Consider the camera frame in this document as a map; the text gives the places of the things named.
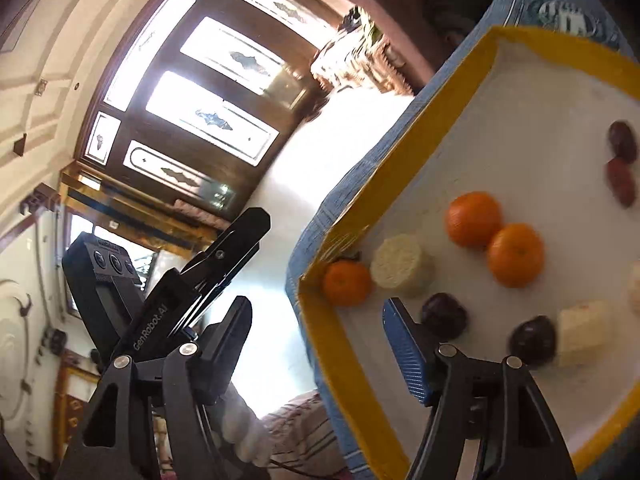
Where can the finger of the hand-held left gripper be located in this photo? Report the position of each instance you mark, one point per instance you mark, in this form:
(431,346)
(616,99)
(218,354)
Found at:
(240,232)
(220,280)

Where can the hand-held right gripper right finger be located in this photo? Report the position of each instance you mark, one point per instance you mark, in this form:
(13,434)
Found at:
(405,355)

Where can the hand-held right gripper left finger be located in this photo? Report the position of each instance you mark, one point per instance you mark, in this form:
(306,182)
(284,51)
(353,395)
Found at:
(225,345)

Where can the dark purple plum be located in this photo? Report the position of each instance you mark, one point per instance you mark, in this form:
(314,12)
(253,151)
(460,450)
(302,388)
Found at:
(532,341)
(444,315)

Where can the round white sponge cake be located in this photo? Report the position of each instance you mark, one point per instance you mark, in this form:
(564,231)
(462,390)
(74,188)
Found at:
(402,265)

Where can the orange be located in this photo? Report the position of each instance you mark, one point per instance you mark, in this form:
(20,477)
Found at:
(347,282)
(515,255)
(472,219)

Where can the pale cheese block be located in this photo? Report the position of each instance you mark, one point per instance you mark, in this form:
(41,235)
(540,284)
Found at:
(585,332)

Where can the yellow-rimmed white tray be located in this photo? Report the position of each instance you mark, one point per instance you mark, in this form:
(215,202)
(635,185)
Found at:
(525,110)

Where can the person's left hand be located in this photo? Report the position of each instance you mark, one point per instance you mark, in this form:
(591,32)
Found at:
(245,430)

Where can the gold framed glass cabinet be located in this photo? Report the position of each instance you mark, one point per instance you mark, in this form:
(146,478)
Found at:
(175,238)

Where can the pink plaid cloth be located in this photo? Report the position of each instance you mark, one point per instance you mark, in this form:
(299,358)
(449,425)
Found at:
(300,430)

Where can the blue plaid blanket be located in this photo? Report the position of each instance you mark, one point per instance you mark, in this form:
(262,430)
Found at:
(360,180)

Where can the wooden glass-panel door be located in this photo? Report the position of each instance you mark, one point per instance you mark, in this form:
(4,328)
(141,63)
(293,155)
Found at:
(165,110)

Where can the patterned sofa cover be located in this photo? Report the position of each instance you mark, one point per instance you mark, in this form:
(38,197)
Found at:
(360,65)

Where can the dark bundle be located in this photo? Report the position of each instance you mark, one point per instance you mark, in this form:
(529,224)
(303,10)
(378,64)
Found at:
(356,17)

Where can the maroon sofa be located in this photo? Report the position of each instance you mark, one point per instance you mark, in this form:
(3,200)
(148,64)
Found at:
(390,0)

